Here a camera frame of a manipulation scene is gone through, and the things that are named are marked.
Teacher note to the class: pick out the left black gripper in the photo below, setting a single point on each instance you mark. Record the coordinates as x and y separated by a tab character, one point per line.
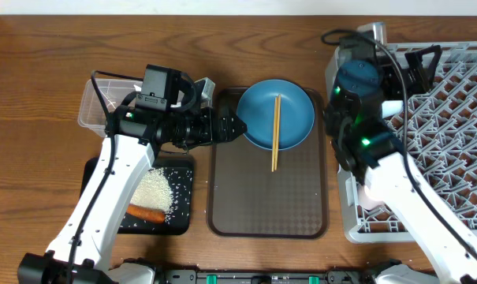
222	130

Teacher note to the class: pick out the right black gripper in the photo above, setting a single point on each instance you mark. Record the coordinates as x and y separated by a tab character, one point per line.
421	84

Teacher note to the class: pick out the dark blue plate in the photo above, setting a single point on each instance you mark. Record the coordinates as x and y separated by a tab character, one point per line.
256	110

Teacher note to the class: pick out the wooden chopstick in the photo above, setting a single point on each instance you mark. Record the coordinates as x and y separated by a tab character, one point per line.
273	147
277	130

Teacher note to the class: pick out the orange carrot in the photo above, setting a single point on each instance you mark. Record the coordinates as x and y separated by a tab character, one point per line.
147	214

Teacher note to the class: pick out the pink cup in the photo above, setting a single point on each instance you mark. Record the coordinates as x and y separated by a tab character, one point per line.
366	200

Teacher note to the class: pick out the light blue rice bowl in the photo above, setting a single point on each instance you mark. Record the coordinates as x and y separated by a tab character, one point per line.
392	107

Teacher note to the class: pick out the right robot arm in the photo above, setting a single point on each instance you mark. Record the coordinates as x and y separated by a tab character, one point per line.
403	123

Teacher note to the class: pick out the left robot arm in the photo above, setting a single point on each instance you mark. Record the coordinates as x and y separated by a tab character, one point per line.
81	252

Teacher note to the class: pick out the grey dishwasher rack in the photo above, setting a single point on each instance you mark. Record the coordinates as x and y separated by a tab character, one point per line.
442	137

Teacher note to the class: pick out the black plastic tray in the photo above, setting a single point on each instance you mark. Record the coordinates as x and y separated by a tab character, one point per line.
131	225

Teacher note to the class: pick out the brown serving tray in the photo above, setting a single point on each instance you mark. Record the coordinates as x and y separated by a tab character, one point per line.
247	199

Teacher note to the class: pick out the spilled white rice pile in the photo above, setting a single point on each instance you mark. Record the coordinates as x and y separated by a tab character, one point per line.
168	189

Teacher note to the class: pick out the clear plastic bin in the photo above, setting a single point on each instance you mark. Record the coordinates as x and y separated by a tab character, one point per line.
91	115

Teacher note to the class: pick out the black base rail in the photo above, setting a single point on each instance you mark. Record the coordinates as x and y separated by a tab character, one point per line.
392	271

